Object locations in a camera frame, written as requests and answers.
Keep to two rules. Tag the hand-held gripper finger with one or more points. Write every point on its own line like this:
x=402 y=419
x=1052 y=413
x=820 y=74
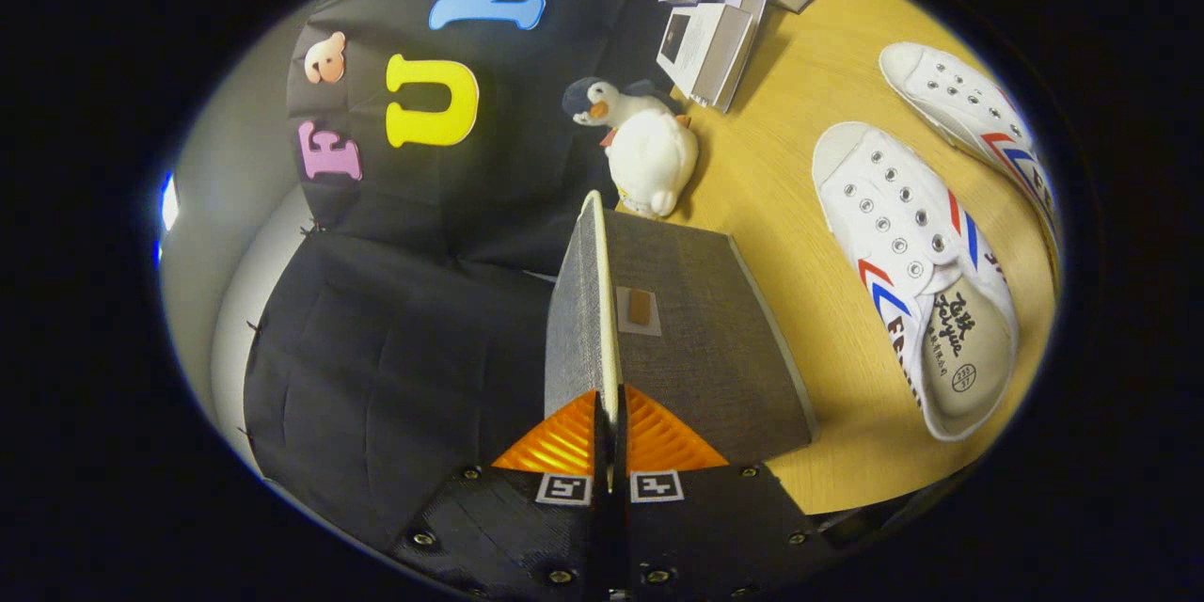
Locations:
x=621 y=489
x=600 y=489

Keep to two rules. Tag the grey fabric storage box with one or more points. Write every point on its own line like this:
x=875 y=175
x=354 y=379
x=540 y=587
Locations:
x=705 y=367

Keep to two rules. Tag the white striped canvas shoe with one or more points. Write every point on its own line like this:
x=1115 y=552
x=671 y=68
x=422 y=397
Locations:
x=959 y=99
x=894 y=235

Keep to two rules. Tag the white plush toy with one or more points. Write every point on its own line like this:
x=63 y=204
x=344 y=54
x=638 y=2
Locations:
x=649 y=160

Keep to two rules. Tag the penguin plush toy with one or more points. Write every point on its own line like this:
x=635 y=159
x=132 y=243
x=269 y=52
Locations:
x=602 y=102

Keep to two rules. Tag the white portrait cover book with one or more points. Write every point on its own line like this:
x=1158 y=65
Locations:
x=701 y=42

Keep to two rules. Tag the thick white book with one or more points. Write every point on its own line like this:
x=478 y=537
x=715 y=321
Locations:
x=751 y=9

